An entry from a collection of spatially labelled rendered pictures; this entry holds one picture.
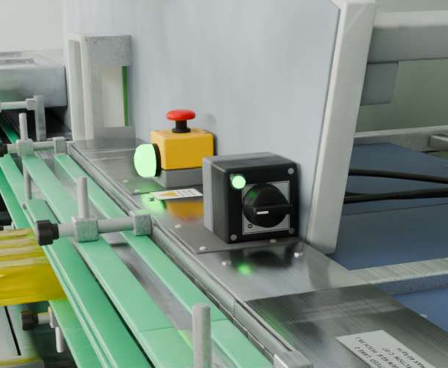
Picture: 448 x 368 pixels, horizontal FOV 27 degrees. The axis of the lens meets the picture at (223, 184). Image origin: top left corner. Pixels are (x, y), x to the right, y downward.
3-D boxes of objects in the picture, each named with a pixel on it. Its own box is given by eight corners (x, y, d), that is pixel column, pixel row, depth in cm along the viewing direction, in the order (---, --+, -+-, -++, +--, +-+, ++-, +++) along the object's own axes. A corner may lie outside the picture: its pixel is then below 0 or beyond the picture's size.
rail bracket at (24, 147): (67, 201, 166) (-4, 208, 162) (61, 109, 162) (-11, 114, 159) (69, 205, 163) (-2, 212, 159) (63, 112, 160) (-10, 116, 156)
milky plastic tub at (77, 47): (115, 142, 186) (72, 145, 183) (109, 31, 181) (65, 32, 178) (134, 156, 170) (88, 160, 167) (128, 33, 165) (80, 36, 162)
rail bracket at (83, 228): (148, 228, 109) (34, 240, 105) (145, 167, 107) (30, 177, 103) (156, 236, 105) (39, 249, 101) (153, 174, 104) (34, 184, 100)
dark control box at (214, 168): (274, 219, 104) (203, 227, 101) (273, 150, 102) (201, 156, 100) (302, 236, 96) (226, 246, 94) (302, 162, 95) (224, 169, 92)
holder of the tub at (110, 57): (118, 168, 187) (80, 171, 184) (112, 31, 181) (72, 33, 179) (138, 184, 171) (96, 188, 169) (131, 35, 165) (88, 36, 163)
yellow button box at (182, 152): (202, 175, 129) (151, 179, 127) (201, 123, 128) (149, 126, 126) (218, 185, 123) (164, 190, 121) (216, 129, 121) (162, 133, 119)
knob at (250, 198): (283, 223, 95) (295, 231, 92) (242, 227, 94) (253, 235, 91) (282, 180, 94) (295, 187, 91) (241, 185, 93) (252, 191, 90)
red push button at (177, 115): (163, 133, 125) (162, 109, 124) (191, 131, 126) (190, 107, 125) (170, 138, 121) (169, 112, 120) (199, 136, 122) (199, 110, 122)
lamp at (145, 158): (153, 173, 126) (132, 174, 125) (152, 140, 125) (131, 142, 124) (161, 179, 122) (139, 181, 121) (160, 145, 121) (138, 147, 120)
